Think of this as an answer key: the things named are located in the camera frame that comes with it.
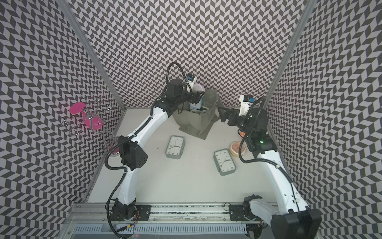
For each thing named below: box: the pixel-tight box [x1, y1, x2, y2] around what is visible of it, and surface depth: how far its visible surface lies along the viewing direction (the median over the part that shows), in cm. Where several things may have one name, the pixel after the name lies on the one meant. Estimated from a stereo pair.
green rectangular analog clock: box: [165, 135, 186, 160], surface depth 95 cm
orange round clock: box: [229, 140, 247, 158], surface depth 95 cm
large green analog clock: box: [213, 148, 237, 177], surface depth 89 cm
